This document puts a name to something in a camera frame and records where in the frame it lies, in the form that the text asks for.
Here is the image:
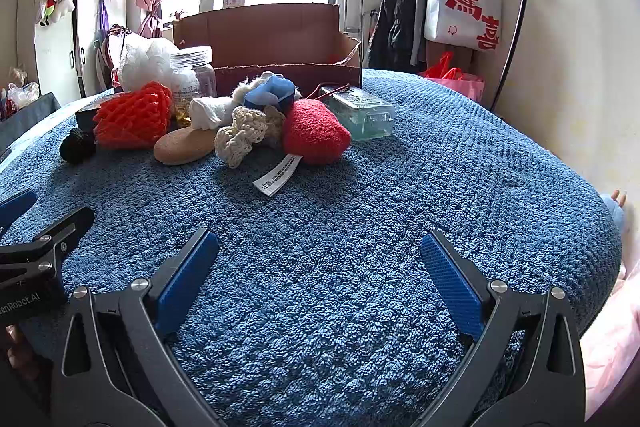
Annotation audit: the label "black pompom scrunchie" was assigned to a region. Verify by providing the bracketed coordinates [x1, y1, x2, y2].
[60, 128, 96, 166]

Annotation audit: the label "red foam net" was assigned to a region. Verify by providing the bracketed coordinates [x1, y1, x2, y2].
[92, 81, 172, 150]

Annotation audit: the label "tan round sponge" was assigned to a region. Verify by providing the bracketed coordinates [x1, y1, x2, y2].
[153, 128, 217, 166]

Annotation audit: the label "white mesh bath pouf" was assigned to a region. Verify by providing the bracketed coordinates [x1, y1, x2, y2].
[118, 34, 180, 92]

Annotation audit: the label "white sock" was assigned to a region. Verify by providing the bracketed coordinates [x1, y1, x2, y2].
[189, 96, 236, 130]

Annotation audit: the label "cream crochet scrunchie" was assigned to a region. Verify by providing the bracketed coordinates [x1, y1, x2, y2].
[215, 105, 285, 169]

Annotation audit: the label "blue sponge block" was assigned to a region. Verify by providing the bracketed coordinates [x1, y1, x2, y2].
[243, 75, 296, 114]

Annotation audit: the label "red plush strawberry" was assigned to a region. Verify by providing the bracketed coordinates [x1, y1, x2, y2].
[282, 100, 352, 166]

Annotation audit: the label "person's left hand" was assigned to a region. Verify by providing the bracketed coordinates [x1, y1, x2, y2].
[1, 325, 39, 381]

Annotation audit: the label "blue knitted blanket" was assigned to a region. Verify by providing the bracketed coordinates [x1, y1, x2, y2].
[1, 70, 622, 426]

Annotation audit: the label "white wardrobe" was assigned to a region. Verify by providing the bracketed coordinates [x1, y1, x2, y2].
[16, 0, 127, 105]

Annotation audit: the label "glass jar of capsules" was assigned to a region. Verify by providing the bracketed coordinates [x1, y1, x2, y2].
[170, 46, 217, 128]

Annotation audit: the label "pink red plastic bags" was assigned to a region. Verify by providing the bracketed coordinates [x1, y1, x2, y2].
[420, 51, 485, 103]

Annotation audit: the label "clear green plastic box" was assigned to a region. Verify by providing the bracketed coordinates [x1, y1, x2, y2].
[319, 86, 395, 141]

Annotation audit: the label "brown cardboard box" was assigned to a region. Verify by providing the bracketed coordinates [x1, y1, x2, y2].
[172, 3, 362, 96]

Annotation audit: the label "dark hanging jacket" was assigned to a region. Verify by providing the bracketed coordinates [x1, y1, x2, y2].
[369, 0, 426, 74]

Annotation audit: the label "white bag red characters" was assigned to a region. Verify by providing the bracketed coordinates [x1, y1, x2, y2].
[424, 0, 502, 52]

